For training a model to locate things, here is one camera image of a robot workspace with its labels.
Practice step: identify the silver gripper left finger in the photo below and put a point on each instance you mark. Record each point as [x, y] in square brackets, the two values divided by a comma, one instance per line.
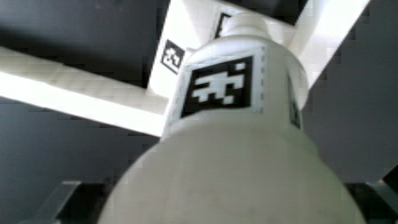
[46, 214]

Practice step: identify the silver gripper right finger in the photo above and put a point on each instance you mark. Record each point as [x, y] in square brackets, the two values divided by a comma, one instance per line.
[384, 205]

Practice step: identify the white lamp bulb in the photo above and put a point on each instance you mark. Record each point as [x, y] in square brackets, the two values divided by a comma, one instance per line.
[233, 171]

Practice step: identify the white lamp base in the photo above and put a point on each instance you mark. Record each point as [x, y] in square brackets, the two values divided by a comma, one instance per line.
[192, 27]

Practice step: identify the white U-shaped border frame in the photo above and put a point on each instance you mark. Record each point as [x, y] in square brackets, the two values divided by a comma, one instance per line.
[89, 90]

